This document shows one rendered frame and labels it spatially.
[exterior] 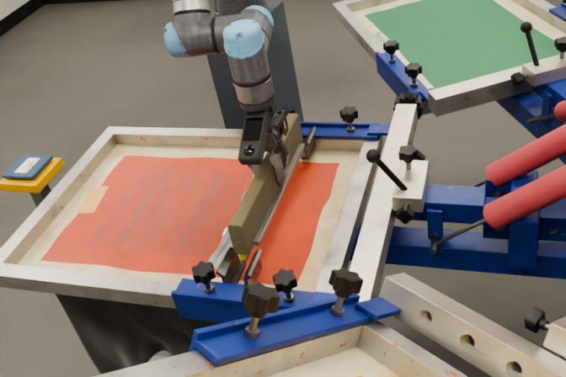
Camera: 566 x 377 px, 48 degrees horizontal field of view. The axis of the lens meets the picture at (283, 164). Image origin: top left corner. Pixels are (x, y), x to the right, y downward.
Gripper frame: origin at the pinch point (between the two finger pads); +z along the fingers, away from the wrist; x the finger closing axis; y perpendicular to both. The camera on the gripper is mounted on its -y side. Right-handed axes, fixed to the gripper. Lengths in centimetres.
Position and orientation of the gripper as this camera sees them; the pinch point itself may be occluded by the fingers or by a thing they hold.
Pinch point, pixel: (270, 181)
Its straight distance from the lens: 139.1
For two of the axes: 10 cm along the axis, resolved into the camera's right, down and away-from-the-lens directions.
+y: 2.8, -6.0, 7.5
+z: 1.7, 8.0, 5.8
